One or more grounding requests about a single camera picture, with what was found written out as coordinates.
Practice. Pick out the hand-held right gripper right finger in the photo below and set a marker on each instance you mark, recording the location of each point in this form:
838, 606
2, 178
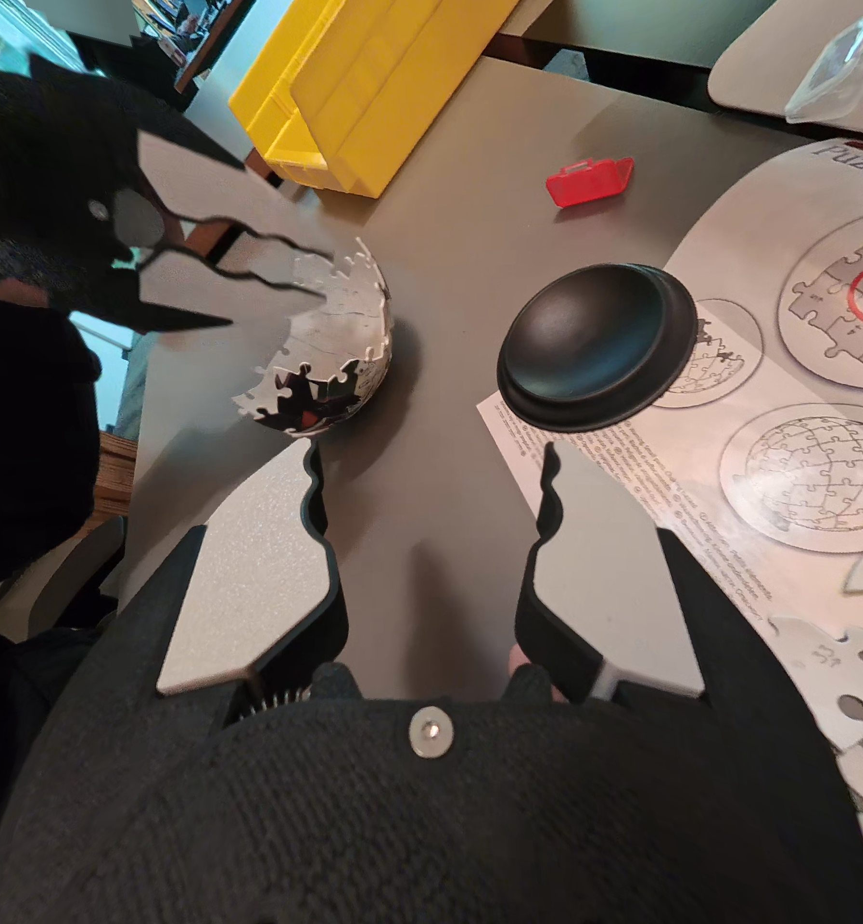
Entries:
612, 585

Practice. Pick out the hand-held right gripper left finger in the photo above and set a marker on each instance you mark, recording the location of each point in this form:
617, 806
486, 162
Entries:
258, 577

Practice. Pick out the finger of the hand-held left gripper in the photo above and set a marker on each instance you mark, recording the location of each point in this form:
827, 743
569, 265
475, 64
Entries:
208, 296
215, 188

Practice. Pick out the partly built puzzle ball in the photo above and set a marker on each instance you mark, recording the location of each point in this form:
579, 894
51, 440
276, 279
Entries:
352, 317

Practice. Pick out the person's left forearm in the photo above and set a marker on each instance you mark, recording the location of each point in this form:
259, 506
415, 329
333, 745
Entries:
20, 433

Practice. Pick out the puzzle instruction leaflet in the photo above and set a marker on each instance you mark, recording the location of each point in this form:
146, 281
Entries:
727, 469

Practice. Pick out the pile of white puzzle pieces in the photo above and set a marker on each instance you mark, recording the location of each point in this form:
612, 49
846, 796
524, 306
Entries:
828, 671

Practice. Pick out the black round ball stand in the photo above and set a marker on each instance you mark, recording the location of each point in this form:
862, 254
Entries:
590, 346

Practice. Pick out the person's right hand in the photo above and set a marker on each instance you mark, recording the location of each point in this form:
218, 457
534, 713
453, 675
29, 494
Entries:
525, 664

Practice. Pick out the light wooden furniture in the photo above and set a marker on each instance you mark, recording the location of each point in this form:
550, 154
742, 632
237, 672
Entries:
118, 476

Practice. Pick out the grey chair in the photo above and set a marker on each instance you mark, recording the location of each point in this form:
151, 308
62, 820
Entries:
78, 577

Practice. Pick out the yellow plastic bin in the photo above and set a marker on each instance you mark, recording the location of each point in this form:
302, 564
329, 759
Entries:
374, 94

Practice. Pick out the person's black clothing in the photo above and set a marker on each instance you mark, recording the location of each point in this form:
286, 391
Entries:
13, 722

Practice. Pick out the red plastic case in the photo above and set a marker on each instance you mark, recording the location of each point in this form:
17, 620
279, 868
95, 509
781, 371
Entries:
587, 184

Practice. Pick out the clear plastic case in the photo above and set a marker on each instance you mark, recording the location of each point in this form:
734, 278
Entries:
835, 79

